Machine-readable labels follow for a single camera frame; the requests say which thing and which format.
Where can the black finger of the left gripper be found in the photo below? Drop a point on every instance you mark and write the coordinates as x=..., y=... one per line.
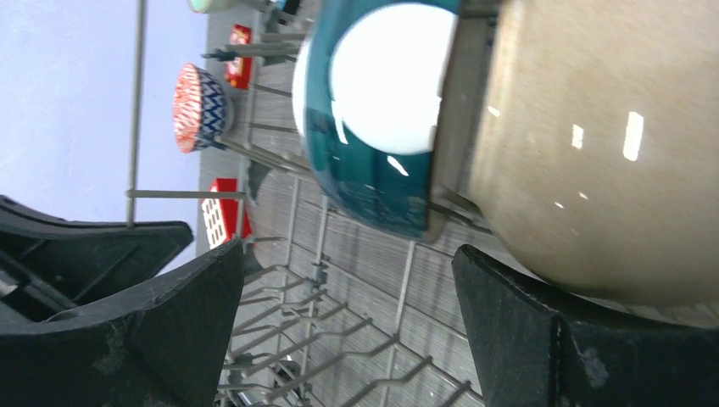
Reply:
x=50, y=265

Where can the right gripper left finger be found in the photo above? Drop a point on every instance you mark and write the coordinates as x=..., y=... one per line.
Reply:
x=159, y=343

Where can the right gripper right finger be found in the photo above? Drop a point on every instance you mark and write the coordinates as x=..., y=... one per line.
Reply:
x=536, y=345

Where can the grey wire dish rack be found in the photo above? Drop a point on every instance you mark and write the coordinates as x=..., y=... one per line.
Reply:
x=352, y=315

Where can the pale green celadon bowl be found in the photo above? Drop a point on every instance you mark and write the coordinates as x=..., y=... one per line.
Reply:
x=212, y=6

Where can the red toy block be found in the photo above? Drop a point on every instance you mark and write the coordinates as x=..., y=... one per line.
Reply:
x=220, y=215

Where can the beige bowl lower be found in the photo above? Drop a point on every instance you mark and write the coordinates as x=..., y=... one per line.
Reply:
x=596, y=162

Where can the teal and white bowl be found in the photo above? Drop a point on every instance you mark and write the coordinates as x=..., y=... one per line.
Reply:
x=366, y=98

